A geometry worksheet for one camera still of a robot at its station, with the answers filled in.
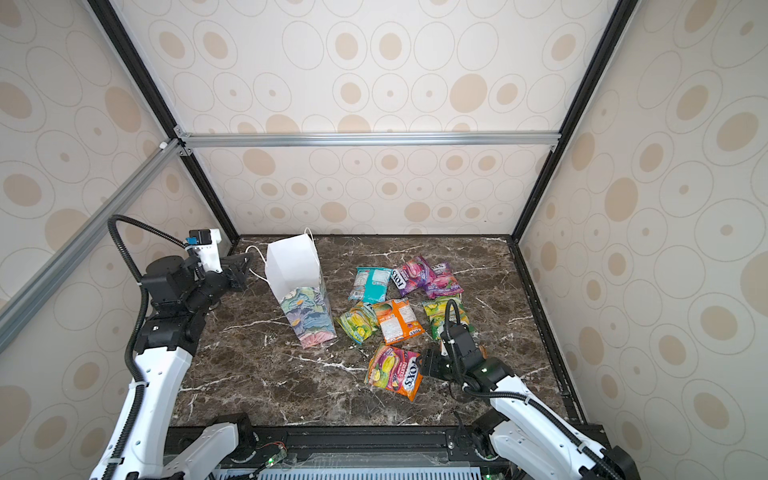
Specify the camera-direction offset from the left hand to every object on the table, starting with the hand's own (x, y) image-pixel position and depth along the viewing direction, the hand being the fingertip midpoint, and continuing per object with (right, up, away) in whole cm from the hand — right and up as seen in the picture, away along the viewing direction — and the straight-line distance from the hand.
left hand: (256, 251), depth 68 cm
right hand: (+41, -30, +14) cm, 53 cm away
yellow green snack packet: (+21, -21, +24) cm, 38 cm away
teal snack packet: (+24, -10, +34) cm, 43 cm away
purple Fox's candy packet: (+38, -7, +35) cm, 52 cm away
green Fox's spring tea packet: (+45, -18, +28) cm, 56 cm away
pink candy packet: (+48, -9, +33) cm, 60 cm away
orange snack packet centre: (+34, -21, +24) cm, 47 cm away
